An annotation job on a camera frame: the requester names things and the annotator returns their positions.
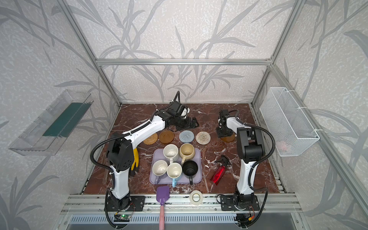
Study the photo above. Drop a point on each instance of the beige ceramic mug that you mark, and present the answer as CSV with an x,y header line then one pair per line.
x,y
187,152

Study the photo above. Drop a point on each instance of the white tape roll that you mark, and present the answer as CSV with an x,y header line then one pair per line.
x,y
196,198

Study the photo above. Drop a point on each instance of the white mug purple handle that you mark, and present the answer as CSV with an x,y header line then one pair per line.
x,y
159,169

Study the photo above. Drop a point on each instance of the grey blue woven coaster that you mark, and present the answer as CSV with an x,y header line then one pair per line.
x,y
186,136

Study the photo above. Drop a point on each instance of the white mug blue handle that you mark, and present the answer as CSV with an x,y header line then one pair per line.
x,y
174,171

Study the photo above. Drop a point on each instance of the red spray bottle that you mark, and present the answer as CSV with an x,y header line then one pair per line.
x,y
224,162

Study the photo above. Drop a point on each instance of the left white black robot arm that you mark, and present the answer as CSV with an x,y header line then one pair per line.
x,y
121,154

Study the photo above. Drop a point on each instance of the black mug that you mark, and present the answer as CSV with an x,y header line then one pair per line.
x,y
190,168

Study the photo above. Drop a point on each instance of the clear plastic wall shelf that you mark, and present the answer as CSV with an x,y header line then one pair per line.
x,y
46,135

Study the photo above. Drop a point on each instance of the brown wooden coaster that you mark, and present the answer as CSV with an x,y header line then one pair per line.
x,y
166,137

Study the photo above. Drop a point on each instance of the amber round coaster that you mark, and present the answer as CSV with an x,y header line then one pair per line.
x,y
228,139

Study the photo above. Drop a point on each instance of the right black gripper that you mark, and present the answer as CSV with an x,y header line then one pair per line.
x,y
223,131

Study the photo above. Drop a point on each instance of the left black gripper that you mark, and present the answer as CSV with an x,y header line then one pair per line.
x,y
183,123

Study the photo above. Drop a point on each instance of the purple pink spatula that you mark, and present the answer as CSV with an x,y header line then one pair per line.
x,y
162,195

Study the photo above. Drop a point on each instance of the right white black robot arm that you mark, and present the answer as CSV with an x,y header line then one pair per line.
x,y
255,145

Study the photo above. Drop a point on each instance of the lilac plastic tray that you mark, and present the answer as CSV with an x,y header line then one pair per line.
x,y
165,179

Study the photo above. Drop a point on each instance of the white speckled mug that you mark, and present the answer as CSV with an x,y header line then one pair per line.
x,y
171,153

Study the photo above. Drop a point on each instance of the yellow black work glove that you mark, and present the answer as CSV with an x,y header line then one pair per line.
x,y
135,165

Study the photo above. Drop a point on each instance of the woven straw coaster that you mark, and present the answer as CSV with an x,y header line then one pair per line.
x,y
151,139

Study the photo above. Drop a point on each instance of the white wire basket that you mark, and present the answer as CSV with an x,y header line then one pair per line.
x,y
287,122

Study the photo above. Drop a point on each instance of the white patterned woven coaster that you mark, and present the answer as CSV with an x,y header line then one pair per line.
x,y
203,138

